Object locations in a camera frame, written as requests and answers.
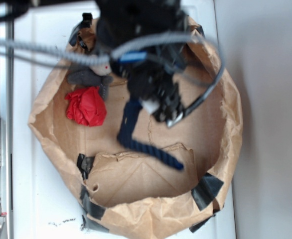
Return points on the white tray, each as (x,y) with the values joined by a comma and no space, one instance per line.
(43,207)

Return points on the black tape patch lower left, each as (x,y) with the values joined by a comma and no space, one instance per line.
(91,213)

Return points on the brown paper bag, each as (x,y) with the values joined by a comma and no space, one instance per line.
(143,198)

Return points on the black tape patch right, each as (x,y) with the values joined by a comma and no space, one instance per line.
(206,190)

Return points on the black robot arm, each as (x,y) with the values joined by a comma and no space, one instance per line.
(142,40)

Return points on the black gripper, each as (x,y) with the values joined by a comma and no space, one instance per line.
(155,92)

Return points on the aluminium frame rail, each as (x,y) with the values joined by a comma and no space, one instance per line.
(4,124)

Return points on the black tape patch top left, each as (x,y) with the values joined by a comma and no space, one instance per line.
(83,33)

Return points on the black tape patch inner left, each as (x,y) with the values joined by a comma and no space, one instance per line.
(85,164)

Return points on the grey plush donkey toy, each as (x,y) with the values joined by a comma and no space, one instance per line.
(92,76)

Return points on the black tape patch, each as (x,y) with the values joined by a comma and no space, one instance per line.
(91,213)
(206,190)
(83,33)
(85,164)

